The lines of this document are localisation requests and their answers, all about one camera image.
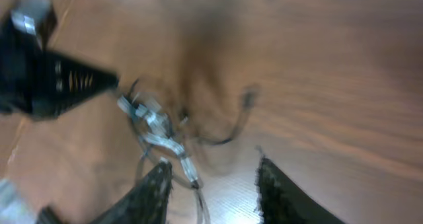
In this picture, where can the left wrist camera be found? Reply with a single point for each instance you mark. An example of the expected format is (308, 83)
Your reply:
(35, 21)

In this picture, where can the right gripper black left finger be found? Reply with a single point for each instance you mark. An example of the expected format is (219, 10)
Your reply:
(146, 202)

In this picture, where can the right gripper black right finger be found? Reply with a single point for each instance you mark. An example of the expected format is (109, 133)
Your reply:
(282, 201)

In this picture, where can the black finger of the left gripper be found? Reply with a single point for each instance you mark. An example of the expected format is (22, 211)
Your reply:
(48, 84)

